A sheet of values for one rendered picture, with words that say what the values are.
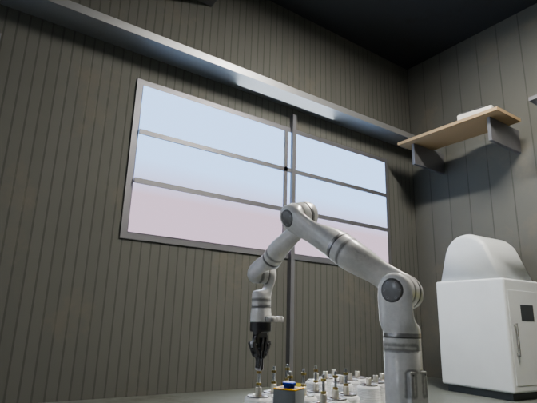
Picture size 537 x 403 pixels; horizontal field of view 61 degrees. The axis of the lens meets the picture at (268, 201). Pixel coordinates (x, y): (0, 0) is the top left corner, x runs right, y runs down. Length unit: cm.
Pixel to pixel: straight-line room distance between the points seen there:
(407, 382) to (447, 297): 295
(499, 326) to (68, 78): 356
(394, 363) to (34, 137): 270
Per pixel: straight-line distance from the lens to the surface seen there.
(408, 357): 120
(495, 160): 494
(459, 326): 406
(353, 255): 129
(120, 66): 368
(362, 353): 453
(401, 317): 119
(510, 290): 391
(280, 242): 154
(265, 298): 164
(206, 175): 363
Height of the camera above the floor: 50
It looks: 15 degrees up
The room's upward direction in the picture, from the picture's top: 2 degrees clockwise
